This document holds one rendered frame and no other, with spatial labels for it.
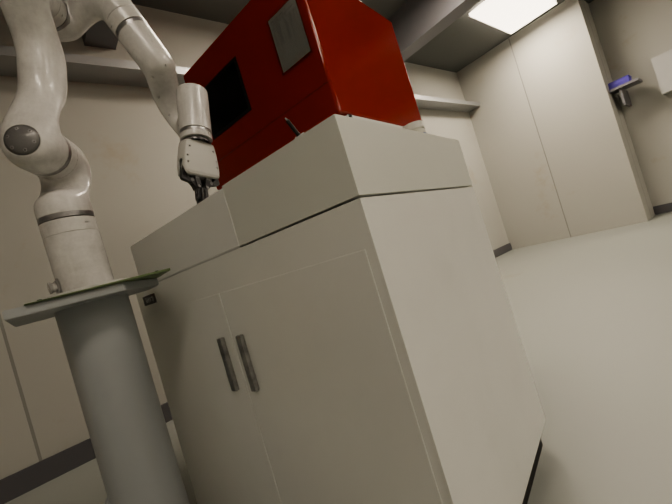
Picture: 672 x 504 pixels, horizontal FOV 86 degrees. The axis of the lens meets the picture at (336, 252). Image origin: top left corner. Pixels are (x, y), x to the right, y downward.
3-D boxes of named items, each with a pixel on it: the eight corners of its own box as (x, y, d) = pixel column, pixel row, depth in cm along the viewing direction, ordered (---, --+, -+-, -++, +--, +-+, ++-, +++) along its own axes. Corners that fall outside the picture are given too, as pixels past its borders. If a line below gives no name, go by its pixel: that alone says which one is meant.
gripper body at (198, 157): (206, 150, 105) (210, 187, 103) (171, 141, 97) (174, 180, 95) (220, 139, 100) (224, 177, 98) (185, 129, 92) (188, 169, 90)
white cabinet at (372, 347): (322, 425, 168) (272, 257, 170) (554, 446, 108) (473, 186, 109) (199, 531, 118) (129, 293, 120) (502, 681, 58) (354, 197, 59)
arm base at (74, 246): (52, 298, 79) (26, 217, 78) (35, 306, 91) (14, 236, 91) (141, 276, 93) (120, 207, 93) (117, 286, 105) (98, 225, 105)
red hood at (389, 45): (314, 186, 237) (288, 99, 238) (425, 131, 186) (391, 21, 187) (215, 190, 178) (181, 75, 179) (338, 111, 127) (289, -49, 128)
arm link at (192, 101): (177, 140, 101) (180, 123, 93) (173, 98, 103) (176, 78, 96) (208, 143, 105) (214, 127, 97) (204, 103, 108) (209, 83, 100)
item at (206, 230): (169, 281, 124) (157, 242, 125) (269, 240, 90) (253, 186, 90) (141, 287, 117) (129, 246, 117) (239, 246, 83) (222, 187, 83)
